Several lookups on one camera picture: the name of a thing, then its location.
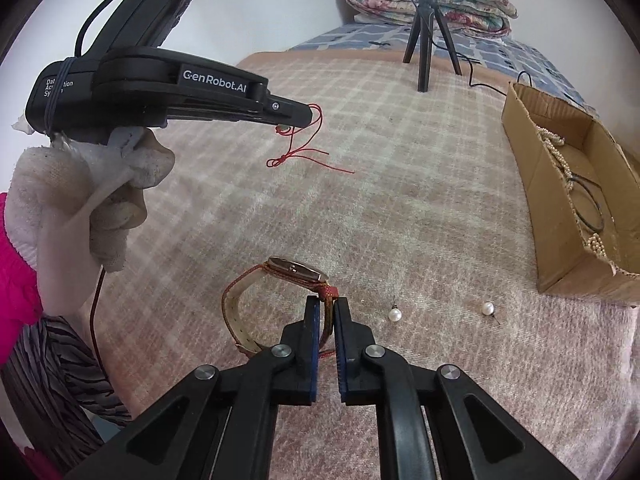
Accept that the small pearl bracelet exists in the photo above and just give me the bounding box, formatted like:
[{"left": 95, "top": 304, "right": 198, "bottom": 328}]
[{"left": 584, "top": 232, "right": 610, "bottom": 262}]

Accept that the pink plaid blanket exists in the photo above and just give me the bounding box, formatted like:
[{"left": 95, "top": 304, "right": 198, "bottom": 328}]
[{"left": 75, "top": 50, "right": 640, "bottom": 480}]

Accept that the blue patterned bed sheet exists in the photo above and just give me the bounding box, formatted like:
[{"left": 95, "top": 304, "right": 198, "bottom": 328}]
[{"left": 287, "top": 22, "right": 598, "bottom": 116}]

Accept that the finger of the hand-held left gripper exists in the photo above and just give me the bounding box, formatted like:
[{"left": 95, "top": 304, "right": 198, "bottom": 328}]
[{"left": 167, "top": 85, "right": 321, "bottom": 128}]

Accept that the black tripod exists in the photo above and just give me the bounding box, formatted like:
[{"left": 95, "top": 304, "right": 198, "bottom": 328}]
[{"left": 402, "top": 0, "right": 463, "bottom": 93}]

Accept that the long twisted pearl necklace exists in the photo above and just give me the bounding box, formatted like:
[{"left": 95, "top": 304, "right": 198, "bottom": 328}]
[{"left": 537, "top": 126, "right": 577, "bottom": 193}]

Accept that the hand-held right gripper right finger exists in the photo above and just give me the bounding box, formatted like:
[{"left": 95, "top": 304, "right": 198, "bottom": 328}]
[{"left": 336, "top": 297, "right": 576, "bottom": 480}]

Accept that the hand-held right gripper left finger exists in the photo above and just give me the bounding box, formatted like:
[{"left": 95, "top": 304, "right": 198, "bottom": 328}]
[{"left": 65, "top": 296, "right": 321, "bottom": 480}]

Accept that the zebra striped cloth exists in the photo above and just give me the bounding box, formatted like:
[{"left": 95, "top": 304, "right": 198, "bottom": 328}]
[{"left": 0, "top": 315, "right": 132, "bottom": 461}]

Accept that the black bangle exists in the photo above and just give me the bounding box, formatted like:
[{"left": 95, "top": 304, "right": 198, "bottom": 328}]
[{"left": 567, "top": 175, "right": 607, "bottom": 234}]

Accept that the dark gripper cable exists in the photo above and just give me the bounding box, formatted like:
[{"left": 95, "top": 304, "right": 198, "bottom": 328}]
[{"left": 89, "top": 265, "right": 113, "bottom": 386}]

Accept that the brown leather wristwatch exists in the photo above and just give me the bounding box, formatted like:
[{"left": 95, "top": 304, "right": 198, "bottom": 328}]
[{"left": 221, "top": 256, "right": 341, "bottom": 358}]

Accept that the red string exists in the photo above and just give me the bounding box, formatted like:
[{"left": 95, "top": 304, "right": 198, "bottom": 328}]
[{"left": 266, "top": 103, "right": 356, "bottom": 175}]

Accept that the person's left hand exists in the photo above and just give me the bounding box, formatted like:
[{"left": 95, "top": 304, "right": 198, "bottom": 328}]
[{"left": 10, "top": 122, "right": 176, "bottom": 316}]

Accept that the cardboard box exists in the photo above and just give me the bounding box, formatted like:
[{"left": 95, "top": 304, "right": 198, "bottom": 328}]
[{"left": 501, "top": 81, "right": 640, "bottom": 306}]

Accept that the black ring light cable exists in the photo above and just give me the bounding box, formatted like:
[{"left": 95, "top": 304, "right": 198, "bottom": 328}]
[{"left": 430, "top": 40, "right": 533, "bottom": 97}]

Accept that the folded floral quilt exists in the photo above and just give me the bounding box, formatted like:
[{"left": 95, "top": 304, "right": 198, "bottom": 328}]
[{"left": 344, "top": 0, "right": 518, "bottom": 38}]

